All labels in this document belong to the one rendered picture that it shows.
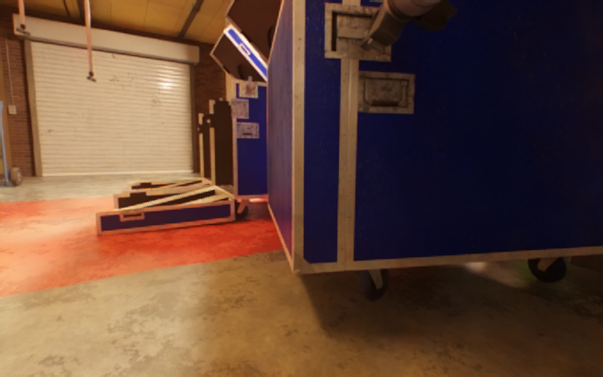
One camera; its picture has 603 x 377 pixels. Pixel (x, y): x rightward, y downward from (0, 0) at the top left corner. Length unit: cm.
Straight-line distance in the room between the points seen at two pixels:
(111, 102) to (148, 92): 78
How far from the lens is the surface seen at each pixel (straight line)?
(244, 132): 212
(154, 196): 291
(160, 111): 802
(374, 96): 84
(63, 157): 796
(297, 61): 79
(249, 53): 342
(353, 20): 87
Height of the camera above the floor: 47
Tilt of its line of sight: 6 degrees down
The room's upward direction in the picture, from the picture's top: straight up
